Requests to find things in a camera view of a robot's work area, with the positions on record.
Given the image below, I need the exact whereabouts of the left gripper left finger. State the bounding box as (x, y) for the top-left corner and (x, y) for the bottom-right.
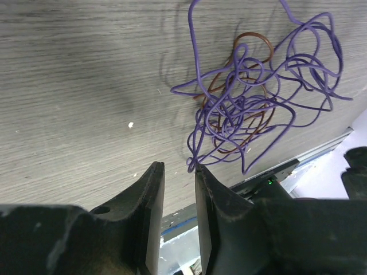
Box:
(1, 162), (165, 274)

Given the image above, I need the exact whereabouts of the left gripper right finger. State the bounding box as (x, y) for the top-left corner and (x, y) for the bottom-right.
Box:
(195, 165), (366, 274)

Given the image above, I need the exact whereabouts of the purple thin cable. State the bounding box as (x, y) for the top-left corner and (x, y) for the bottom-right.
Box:
(170, 0), (354, 175)

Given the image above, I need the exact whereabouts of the brown thin cable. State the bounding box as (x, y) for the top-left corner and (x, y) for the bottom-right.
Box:
(192, 32), (278, 154)

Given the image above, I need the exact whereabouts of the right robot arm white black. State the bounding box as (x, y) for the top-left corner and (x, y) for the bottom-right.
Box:
(341, 146), (367, 200)

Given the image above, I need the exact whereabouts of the aluminium frame rail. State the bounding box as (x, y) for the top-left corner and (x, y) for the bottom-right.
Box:
(295, 127), (353, 165)

